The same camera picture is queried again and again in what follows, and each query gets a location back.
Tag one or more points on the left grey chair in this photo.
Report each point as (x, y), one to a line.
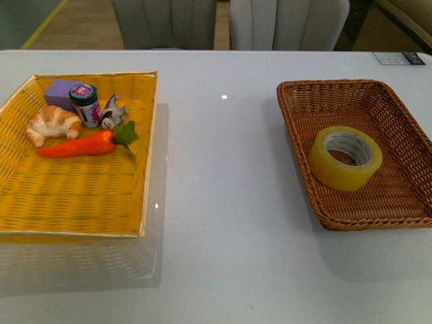
(171, 24)

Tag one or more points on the grey chair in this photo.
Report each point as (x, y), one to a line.
(290, 25)
(171, 24)

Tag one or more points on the purple block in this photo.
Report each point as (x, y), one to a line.
(57, 94)

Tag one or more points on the beige sofa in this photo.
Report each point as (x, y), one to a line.
(387, 26)

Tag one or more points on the brown wicker basket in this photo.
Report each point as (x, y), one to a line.
(399, 193)

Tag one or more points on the orange toy carrot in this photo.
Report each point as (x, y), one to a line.
(100, 143)

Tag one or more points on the yellow woven basket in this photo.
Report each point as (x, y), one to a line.
(93, 187)

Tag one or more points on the right grey chair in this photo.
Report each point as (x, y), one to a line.
(290, 25)

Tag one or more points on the grey toy dog figure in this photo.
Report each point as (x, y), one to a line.
(113, 114)

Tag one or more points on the toy croissant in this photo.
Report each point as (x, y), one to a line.
(52, 122)

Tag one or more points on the yellow tape roll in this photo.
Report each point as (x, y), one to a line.
(344, 158)

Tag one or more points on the black label sticker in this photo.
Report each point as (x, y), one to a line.
(399, 58)

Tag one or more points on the small jam jar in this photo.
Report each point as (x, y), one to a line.
(85, 100)

